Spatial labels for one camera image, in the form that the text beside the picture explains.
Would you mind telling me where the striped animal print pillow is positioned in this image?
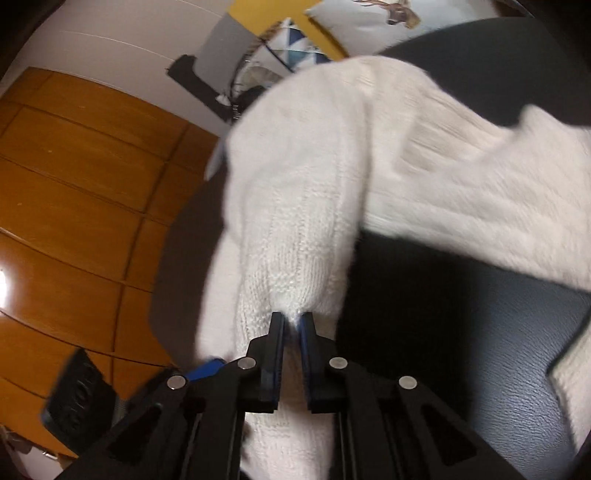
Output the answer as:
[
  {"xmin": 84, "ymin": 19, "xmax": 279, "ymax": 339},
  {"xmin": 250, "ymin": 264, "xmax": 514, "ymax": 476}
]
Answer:
[{"xmin": 231, "ymin": 46, "xmax": 282, "ymax": 107}]

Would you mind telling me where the white knitted sweater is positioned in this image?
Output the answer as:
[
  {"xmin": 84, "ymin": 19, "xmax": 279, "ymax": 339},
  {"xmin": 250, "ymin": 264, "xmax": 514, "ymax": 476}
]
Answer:
[{"xmin": 194, "ymin": 55, "xmax": 591, "ymax": 480}]

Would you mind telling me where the brown checkered bag strap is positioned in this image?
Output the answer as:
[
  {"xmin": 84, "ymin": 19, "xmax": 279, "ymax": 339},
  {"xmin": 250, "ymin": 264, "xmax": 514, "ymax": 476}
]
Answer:
[{"xmin": 249, "ymin": 18, "xmax": 289, "ymax": 51}]

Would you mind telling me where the grey yellow blue sofa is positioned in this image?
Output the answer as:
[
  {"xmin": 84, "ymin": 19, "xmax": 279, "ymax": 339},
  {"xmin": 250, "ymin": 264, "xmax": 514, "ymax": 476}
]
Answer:
[{"xmin": 166, "ymin": 0, "xmax": 352, "ymax": 123}]

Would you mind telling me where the deer print pillow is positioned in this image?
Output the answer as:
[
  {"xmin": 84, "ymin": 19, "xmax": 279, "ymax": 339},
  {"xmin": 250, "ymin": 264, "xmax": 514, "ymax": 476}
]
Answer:
[{"xmin": 305, "ymin": 0, "xmax": 504, "ymax": 58}]

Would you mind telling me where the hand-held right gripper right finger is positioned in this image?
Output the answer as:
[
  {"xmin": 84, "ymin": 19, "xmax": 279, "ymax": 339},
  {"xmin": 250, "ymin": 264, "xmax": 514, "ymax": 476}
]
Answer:
[{"xmin": 298, "ymin": 312, "xmax": 527, "ymax": 480}]

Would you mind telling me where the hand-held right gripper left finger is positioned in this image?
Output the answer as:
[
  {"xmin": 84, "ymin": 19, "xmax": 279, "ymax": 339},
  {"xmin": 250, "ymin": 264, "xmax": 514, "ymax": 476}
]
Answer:
[{"xmin": 60, "ymin": 312, "xmax": 287, "ymax": 480}]

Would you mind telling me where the triangle pattern pillow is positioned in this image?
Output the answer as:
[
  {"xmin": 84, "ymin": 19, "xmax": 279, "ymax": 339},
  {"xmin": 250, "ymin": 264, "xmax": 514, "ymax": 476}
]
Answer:
[{"xmin": 252, "ymin": 18, "xmax": 328, "ymax": 75}]

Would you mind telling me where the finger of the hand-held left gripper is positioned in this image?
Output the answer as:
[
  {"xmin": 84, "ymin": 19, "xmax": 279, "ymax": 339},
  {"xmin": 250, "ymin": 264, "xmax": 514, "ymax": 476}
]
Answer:
[{"xmin": 187, "ymin": 357, "xmax": 228, "ymax": 381}]

